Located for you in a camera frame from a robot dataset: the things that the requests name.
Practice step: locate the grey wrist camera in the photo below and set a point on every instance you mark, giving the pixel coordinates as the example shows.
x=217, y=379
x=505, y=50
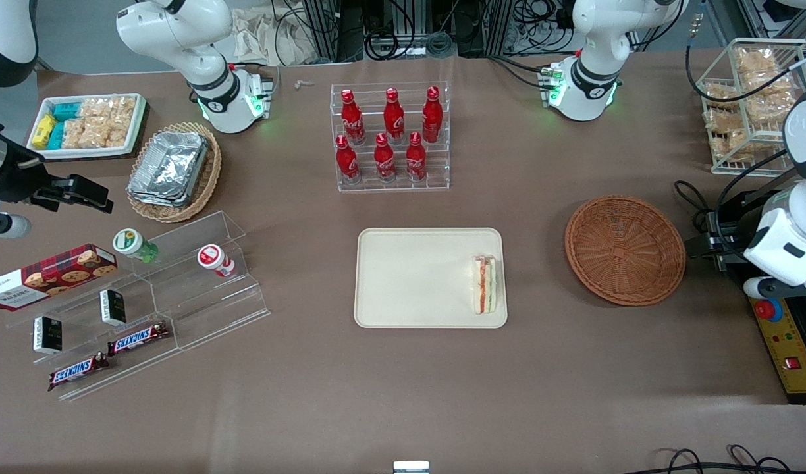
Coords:
x=8, y=226
x=775, y=288

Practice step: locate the small red rocker switch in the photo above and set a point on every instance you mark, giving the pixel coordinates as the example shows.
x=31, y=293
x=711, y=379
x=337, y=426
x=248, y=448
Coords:
x=793, y=363

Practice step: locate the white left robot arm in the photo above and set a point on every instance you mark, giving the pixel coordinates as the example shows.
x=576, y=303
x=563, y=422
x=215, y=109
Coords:
x=597, y=66

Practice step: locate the teal snack packet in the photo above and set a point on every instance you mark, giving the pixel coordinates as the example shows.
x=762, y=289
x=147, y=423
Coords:
x=56, y=136
x=66, y=111

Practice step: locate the clear acrylic bottle rack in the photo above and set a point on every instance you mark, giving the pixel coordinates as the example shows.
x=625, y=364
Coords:
x=393, y=185

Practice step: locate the red tartan cookie box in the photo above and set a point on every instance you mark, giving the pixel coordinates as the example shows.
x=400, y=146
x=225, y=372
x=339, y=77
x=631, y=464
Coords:
x=47, y=276

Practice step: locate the red emergency stop button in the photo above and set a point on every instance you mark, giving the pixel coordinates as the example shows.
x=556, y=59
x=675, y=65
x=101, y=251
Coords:
x=768, y=310

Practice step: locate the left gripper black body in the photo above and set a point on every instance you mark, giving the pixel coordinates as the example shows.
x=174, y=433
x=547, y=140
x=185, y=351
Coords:
x=734, y=232

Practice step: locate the stack of foil containers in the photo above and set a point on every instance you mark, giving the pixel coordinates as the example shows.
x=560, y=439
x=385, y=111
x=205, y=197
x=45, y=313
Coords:
x=169, y=168

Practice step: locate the small black white box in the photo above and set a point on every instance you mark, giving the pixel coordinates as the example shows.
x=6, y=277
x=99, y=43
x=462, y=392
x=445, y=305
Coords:
x=47, y=334
x=112, y=307

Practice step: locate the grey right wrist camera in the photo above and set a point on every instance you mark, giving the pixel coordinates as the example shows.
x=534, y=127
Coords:
x=8, y=226

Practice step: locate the triangle sandwich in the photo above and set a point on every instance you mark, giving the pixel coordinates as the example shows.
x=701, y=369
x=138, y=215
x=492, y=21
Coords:
x=485, y=284

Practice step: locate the grey metal bracket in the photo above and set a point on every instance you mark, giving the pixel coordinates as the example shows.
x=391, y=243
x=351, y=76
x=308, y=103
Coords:
x=710, y=220

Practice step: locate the Snickers chocolate bar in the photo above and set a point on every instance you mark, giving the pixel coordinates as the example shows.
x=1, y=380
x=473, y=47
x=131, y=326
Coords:
x=138, y=338
x=78, y=372

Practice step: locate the red cola bottle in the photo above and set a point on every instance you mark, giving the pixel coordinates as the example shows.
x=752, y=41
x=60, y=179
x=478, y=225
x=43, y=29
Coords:
x=394, y=115
x=347, y=161
x=384, y=161
x=415, y=160
x=431, y=115
x=352, y=118

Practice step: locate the clear acrylic stepped display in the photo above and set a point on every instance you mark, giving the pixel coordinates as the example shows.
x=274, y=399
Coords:
x=205, y=309

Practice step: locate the yellow control panel box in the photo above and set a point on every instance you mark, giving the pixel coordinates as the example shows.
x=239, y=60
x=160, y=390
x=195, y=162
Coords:
x=778, y=342

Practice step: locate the red lidded white cup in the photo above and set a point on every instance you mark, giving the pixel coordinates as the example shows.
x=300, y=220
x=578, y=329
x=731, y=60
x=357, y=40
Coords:
x=213, y=260

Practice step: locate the green lidded cup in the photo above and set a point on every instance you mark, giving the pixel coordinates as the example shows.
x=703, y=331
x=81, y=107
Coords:
x=130, y=242

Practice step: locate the cream plastic tray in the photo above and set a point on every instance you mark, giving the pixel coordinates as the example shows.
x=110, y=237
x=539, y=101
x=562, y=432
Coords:
x=416, y=276

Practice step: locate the clear bag of fried snacks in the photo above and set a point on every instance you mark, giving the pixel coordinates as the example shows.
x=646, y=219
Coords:
x=720, y=94
x=768, y=84
x=731, y=145
x=770, y=108
x=757, y=59

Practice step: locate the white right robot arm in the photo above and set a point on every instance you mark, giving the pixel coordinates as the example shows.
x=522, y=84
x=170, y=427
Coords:
x=205, y=62

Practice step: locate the clear bag of brown snacks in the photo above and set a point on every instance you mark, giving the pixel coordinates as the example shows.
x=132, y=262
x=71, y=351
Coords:
x=73, y=133
x=95, y=133
x=122, y=131
x=107, y=107

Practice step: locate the oval tan wicker basket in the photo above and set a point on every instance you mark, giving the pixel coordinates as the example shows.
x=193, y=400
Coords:
x=209, y=178

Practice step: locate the white rectangular snack tray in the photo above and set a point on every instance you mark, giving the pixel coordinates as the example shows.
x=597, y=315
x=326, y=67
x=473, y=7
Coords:
x=44, y=153

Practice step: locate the yellow snack packet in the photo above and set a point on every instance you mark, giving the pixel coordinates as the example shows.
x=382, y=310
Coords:
x=43, y=130

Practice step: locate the round brown wicker basket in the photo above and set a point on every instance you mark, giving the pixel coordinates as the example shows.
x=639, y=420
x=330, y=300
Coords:
x=623, y=250

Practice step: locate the beige crumpled cloth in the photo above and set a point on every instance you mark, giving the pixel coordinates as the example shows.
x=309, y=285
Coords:
x=271, y=36

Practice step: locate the small white plastic piece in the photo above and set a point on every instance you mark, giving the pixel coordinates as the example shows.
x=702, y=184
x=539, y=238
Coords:
x=304, y=84

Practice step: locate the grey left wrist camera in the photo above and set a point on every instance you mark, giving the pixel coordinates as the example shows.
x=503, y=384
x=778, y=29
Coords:
x=775, y=288

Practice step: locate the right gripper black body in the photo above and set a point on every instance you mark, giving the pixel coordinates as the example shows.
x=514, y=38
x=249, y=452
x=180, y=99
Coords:
x=21, y=179

